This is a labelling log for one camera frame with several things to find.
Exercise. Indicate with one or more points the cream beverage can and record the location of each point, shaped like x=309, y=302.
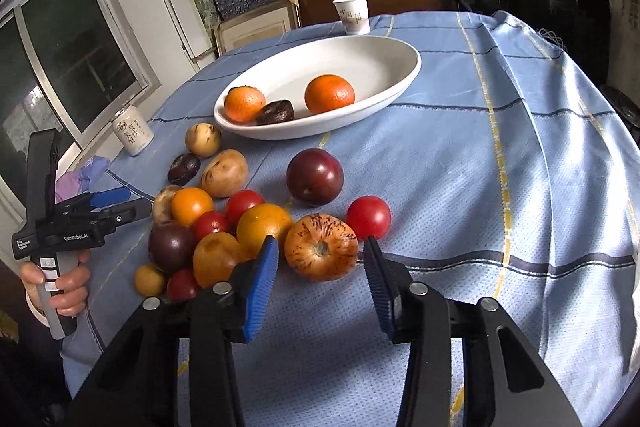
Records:
x=132, y=132

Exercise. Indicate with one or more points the small yellow-brown fruit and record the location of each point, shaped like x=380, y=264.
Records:
x=149, y=280

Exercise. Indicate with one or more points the red tomato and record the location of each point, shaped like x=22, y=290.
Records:
x=368, y=217
x=182, y=285
x=243, y=203
x=210, y=225

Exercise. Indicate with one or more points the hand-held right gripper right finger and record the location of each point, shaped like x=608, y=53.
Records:
x=379, y=287

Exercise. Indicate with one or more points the white framed window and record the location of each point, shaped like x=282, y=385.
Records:
x=75, y=47

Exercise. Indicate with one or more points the white oval bowl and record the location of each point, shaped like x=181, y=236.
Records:
x=350, y=57

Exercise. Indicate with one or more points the large purple plum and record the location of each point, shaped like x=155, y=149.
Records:
x=315, y=176

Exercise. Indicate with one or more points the mandarin with green stem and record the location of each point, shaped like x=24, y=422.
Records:
x=245, y=103

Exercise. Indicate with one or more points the oval tan fruit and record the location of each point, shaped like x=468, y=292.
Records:
x=224, y=173

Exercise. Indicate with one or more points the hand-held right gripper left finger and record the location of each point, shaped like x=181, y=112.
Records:
x=260, y=292

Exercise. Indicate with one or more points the blue plaid tablecloth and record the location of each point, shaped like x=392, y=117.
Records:
x=500, y=207

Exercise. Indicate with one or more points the dark purple plum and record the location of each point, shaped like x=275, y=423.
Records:
x=171, y=247

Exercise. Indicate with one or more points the round tan fruit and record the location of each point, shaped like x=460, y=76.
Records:
x=203, y=139

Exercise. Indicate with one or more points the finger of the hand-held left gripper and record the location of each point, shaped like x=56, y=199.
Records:
x=110, y=197
x=125, y=217

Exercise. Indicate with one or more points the dark wrinkled passion fruit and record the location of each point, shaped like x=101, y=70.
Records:
x=183, y=169
x=275, y=112

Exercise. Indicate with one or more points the orange persimmon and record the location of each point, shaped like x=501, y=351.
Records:
x=218, y=257

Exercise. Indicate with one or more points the small orange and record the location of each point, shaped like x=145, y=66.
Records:
x=192, y=205

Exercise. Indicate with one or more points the dark object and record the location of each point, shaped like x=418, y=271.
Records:
x=622, y=107

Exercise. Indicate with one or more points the large round orange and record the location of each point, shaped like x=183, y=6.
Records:
x=330, y=93

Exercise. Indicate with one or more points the small tan fruit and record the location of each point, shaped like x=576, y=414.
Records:
x=164, y=202

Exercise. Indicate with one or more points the yellow orange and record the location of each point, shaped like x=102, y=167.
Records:
x=262, y=224

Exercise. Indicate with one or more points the red striped apple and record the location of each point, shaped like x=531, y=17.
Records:
x=321, y=247

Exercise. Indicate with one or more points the white paper cup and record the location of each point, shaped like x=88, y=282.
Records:
x=352, y=14

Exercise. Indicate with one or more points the purple cloth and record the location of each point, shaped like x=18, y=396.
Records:
x=75, y=182

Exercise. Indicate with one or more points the person's left hand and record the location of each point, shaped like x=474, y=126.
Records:
x=70, y=294

